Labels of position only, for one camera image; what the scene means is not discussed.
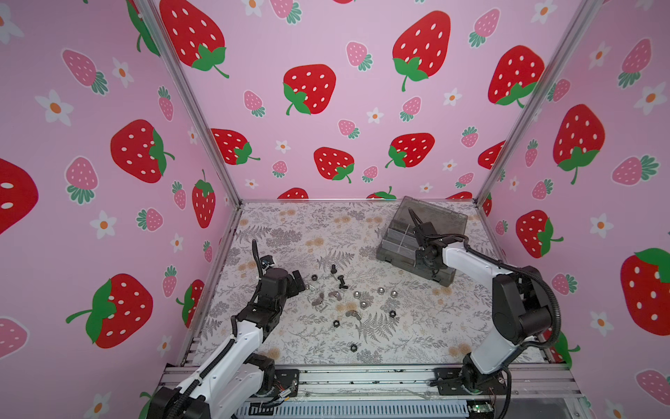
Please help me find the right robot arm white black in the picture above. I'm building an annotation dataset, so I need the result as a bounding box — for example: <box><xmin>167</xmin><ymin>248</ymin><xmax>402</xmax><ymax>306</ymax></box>
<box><xmin>413</xmin><ymin>218</ymin><xmax>562</xmax><ymax>394</ymax></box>

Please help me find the grey plastic compartment box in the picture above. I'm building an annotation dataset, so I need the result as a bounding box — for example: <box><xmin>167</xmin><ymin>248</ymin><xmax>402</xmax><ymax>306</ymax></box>
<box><xmin>376</xmin><ymin>197</ymin><xmax>468</xmax><ymax>287</ymax></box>

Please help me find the silver wing nut left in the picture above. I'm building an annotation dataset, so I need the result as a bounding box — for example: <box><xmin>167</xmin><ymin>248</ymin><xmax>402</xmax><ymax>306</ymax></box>
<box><xmin>312</xmin><ymin>293</ymin><xmax>325</xmax><ymax>307</ymax></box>

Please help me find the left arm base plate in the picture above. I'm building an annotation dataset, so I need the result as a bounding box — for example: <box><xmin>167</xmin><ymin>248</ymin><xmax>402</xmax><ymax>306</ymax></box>
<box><xmin>252</xmin><ymin>368</ymin><xmax>300</xmax><ymax>398</ymax></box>

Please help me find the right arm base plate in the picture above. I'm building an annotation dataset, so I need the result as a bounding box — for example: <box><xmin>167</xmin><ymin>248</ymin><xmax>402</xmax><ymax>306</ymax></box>
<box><xmin>429</xmin><ymin>366</ymin><xmax>509</xmax><ymax>396</ymax></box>

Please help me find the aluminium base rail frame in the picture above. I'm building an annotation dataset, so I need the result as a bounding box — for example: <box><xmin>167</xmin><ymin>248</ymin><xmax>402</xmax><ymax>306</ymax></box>
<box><xmin>159</xmin><ymin>364</ymin><xmax>594</xmax><ymax>418</ymax></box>

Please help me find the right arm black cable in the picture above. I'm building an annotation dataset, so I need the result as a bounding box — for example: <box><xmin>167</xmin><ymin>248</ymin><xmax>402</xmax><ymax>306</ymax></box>
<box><xmin>407</xmin><ymin>208</ymin><xmax>562</xmax><ymax>349</ymax></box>

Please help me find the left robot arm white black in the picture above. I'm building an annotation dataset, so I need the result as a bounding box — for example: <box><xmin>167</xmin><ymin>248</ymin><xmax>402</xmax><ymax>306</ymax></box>
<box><xmin>146</xmin><ymin>267</ymin><xmax>305</xmax><ymax>418</ymax></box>

